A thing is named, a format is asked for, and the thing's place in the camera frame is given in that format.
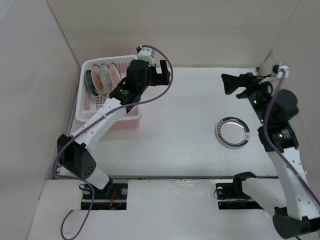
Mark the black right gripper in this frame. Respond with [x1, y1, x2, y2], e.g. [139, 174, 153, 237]
[221, 72, 274, 125]

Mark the green red rimmed plate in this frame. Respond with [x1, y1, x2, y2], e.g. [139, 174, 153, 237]
[215, 116, 250, 148]

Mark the orange sunburst plate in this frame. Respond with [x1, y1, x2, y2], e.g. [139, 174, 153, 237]
[91, 64, 107, 96]
[109, 63, 122, 89]

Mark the white plate grey rim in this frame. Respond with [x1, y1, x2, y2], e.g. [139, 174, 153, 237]
[100, 63, 115, 95]

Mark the blue floral plate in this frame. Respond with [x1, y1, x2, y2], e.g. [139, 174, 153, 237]
[84, 70, 99, 96]

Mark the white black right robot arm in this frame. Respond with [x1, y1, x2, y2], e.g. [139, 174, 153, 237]
[214, 73, 320, 239]

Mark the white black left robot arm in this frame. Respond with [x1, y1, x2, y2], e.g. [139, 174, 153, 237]
[57, 59, 173, 199]

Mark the white pink dish rack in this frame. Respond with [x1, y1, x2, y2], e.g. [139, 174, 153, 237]
[75, 55, 142, 130]

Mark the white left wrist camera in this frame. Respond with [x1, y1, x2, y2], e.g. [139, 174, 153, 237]
[136, 46, 155, 67]

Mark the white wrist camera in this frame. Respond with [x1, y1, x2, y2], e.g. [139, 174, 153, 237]
[136, 46, 155, 67]
[258, 61, 291, 83]

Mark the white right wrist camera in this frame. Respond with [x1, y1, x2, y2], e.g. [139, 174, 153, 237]
[258, 61, 291, 83]

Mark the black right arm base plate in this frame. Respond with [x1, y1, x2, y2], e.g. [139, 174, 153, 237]
[213, 181, 263, 210]

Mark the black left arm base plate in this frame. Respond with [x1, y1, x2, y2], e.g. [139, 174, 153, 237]
[79, 182, 128, 211]

